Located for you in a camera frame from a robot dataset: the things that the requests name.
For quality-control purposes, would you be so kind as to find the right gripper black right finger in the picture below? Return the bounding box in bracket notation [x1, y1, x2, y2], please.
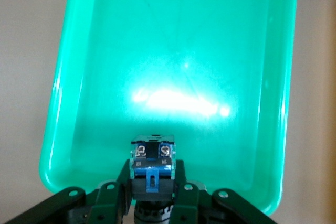
[170, 158, 276, 224]

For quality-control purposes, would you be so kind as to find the green plastic tray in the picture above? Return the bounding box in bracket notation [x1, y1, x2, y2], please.
[38, 0, 300, 216]

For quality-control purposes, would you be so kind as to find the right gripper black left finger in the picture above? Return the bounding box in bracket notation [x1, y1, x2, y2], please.
[5, 158, 132, 224]

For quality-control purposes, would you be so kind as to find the green mushroom push button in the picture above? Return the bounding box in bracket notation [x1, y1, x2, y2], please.
[130, 134, 176, 224]

